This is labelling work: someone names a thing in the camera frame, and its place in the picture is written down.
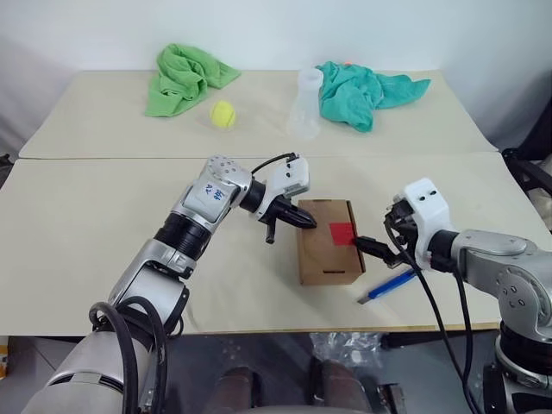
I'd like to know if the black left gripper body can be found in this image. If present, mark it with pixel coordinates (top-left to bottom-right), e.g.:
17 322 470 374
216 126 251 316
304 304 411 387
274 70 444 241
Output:
257 194 299 246

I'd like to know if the black shoulder cable bundle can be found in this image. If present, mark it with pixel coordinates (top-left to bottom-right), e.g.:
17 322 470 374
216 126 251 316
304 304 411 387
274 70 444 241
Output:
87 296 170 414

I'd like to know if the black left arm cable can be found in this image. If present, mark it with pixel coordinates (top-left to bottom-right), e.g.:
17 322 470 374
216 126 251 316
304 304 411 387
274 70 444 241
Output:
250 151 302 176

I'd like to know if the dark brown rounded shape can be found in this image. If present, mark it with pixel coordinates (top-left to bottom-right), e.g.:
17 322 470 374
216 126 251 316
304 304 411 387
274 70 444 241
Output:
309 359 381 407
216 366 262 409

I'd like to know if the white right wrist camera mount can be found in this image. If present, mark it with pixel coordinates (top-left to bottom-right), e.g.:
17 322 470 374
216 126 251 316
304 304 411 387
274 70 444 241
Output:
393 176 460 273

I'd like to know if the brown cardboard box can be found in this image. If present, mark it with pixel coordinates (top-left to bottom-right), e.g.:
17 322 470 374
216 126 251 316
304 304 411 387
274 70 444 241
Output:
296 198 367 287

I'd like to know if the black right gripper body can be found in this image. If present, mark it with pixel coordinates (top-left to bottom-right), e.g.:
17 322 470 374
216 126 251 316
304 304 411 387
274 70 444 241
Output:
382 199 419 270

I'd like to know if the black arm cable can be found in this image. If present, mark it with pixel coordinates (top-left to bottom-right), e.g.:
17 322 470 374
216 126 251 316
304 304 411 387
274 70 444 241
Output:
250 151 302 176
383 210 482 414

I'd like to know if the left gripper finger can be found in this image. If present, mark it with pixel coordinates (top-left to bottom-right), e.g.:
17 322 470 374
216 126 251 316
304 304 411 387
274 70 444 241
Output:
285 202 318 223
281 212 317 230

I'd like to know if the clear plastic flask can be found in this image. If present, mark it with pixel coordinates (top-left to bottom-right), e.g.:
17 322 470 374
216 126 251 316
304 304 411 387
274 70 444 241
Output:
285 67 325 141

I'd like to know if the red tape piece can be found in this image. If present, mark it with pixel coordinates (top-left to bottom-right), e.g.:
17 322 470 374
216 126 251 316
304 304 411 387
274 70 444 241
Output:
329 222 360 247

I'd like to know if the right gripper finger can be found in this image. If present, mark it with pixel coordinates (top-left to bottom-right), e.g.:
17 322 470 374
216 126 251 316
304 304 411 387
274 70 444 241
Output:
359 246 396 266
354 235 392 254

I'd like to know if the blue utility cutter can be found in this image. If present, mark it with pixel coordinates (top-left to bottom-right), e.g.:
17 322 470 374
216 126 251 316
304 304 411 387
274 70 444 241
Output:
355 268 419 306

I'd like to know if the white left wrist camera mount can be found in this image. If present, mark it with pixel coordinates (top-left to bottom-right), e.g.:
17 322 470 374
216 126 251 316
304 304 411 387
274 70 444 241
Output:
267 155 312 201

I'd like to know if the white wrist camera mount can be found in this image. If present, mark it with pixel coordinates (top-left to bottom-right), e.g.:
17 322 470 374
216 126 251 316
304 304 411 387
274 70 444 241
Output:
267 155 312 201
393 176 460 273

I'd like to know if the yellow tennis ball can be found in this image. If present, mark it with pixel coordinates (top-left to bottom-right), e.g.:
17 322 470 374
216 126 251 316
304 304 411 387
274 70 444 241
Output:
209 99 238 129

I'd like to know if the black chair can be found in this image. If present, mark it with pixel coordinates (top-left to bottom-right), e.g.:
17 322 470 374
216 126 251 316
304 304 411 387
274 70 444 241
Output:
499 107 552 196

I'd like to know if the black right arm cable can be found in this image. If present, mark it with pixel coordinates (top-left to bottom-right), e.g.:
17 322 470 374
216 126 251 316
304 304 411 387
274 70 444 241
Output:
383 210 482 414

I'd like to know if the clear crumpled plastic bag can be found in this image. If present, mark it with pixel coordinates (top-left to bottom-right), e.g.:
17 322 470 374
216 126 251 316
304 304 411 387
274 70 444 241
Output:
309 332 386 370

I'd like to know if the teal cloth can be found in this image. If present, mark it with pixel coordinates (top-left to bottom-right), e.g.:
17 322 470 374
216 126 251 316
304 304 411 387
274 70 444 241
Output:
315 60 433 135

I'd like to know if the light green cloth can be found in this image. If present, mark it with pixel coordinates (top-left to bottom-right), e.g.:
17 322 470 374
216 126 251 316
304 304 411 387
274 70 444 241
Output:
142 42 243 119

